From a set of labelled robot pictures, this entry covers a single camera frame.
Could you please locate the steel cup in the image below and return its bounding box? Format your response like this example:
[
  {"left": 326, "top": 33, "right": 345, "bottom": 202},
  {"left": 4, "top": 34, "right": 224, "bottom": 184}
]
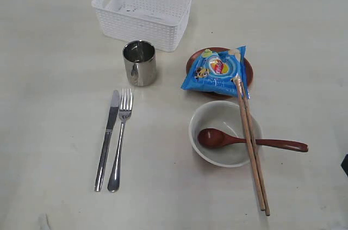
[{"left": 122, "top": 40, "right": 157, "bottom": 86}]

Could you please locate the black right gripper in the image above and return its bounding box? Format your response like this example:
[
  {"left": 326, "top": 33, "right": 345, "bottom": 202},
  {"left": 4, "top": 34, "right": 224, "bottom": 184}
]
[{"left": 341, "top": 154, "right": 348, "bottom": 176}]

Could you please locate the blue snack packet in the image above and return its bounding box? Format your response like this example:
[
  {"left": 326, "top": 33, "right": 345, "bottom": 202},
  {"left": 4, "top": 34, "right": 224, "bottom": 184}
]
[{"left": 181, "top": 46, "right": 250, "bottom": 98}]

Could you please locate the white perforated plastic basket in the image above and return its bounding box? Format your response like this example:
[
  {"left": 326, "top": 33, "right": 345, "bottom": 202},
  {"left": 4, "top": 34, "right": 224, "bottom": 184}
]
[{"left": 91, "top": 0, "right": 192, "bottom": 52}]

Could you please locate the wooden chopstick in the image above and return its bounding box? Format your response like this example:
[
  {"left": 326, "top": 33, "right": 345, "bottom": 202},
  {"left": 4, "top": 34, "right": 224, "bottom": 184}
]
[
  {"left": 233, "top": 75, "right": 265, "bottom": 211},
  {"left": 241, "top": 81, "right": 270, "bottom": 216}
]

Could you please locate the brown wooden spoon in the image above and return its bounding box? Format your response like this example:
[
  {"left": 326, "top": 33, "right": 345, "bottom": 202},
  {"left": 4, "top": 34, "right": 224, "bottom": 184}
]
[{"left": 197, "top": 128, "right": 308, "bottom": 152}]

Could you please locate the brown wooden plate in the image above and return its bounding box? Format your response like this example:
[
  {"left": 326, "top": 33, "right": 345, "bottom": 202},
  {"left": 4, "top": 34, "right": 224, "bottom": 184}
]
[{"left": 186, "top": 47, "right": 254, "bottom": 100}]

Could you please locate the grey ceramic bowl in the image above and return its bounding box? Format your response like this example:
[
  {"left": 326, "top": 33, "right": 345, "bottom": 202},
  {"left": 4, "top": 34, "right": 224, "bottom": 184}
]
[{"left": 188, "top": 101, "right": 250, "bottom": 168}]

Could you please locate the steel fork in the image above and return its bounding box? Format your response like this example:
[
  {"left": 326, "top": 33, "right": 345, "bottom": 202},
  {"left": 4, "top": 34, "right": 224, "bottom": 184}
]
[{"left": 107, "top": 88, "right": 134, "bottom": 192}]

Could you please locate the steel table knife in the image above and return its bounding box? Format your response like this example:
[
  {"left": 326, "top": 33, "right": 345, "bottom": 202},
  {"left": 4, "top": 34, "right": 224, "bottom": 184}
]
[{"left": 94, "top": 90, "right": 120, "bottom": 192}]

